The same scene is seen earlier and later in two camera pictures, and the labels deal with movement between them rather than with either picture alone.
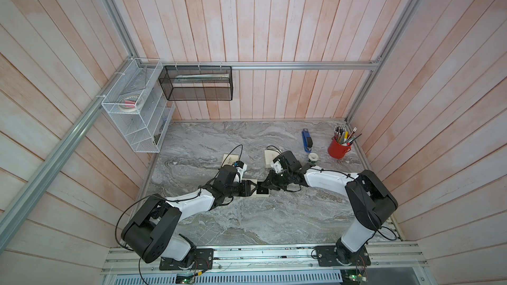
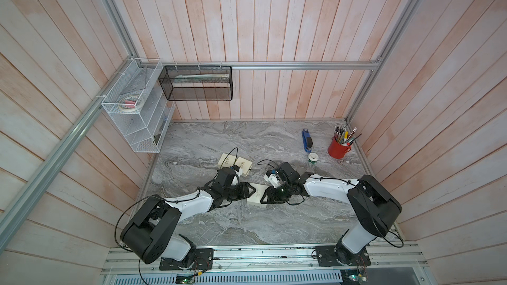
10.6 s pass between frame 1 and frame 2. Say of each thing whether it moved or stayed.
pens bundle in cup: stayed
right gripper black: moved
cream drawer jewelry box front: stayed
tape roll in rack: stayed
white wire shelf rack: stayed
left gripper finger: stayed
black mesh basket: stayed
